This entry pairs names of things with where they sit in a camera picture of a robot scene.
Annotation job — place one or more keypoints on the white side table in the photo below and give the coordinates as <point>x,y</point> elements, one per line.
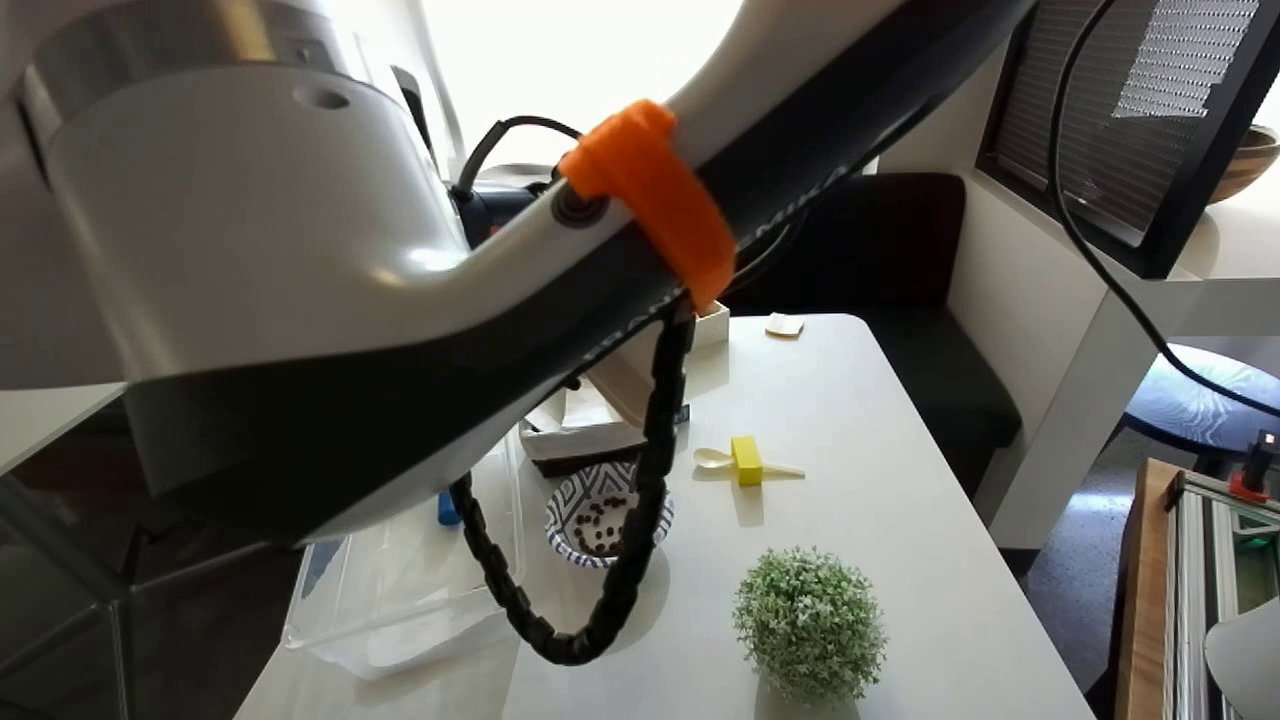
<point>1054,401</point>

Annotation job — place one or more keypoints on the white cardboard box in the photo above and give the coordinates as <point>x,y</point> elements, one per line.
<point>708,328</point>

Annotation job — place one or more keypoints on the green potted plant ball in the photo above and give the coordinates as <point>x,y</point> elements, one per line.
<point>806,622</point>

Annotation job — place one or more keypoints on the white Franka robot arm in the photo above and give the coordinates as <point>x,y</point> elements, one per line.
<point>265,264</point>

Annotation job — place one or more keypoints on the brown bowl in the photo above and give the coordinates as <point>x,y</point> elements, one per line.
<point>1253,161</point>

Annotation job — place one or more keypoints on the yellow block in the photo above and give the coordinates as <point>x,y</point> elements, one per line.
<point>746,461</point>

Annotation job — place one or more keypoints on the aluminium extrusion frame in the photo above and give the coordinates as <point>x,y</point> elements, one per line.
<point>1192,603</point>

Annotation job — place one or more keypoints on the black monitor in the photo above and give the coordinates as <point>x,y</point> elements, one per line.
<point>1093,133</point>

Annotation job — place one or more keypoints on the orange black clamp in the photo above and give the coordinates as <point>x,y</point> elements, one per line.
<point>1258,466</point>

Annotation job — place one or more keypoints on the beige clamshell carton box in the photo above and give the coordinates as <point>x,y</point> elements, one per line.
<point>625,383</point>

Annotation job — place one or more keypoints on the clear plastic container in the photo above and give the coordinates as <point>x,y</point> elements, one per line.
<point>384,615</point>

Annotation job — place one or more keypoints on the wooden mounting board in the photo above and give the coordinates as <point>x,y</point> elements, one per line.
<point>1145,603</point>

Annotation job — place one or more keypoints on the small blue item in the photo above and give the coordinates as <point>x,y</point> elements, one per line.
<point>446,505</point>

